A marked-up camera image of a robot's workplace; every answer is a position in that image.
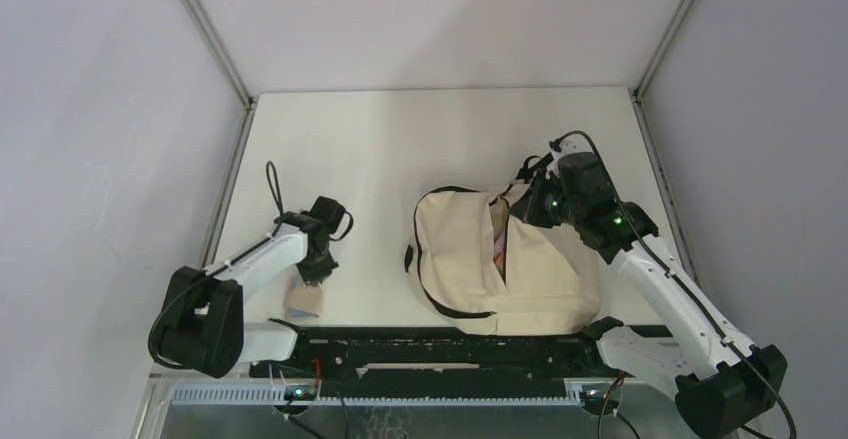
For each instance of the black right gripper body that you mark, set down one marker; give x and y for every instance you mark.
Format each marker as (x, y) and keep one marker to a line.
(546, 206)

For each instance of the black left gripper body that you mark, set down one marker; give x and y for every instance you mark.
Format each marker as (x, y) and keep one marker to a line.
(318, 266)

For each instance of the tan small wallet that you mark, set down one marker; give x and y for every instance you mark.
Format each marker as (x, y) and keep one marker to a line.
(304, 301)

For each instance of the pink highlighter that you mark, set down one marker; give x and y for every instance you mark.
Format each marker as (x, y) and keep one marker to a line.
(500, 247)

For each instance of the cream canvas student bag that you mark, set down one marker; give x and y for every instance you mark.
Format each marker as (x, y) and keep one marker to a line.
(551, 284)

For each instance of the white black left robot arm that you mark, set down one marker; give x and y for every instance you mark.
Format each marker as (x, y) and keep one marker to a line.
(201, 325)

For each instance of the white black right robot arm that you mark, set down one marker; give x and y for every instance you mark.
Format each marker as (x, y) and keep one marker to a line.
(717, 377)

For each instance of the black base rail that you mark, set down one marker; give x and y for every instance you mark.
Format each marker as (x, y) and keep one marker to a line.
(397, 363)

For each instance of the aluminium frame right post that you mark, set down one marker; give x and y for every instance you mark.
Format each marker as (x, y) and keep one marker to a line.
(660, 52)

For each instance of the aluminium frame post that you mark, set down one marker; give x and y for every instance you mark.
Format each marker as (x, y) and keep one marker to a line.
(212, 39)
(660, 52)

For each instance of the aluminium frame left post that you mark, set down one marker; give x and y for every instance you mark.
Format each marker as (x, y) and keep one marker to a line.
(212, 39)

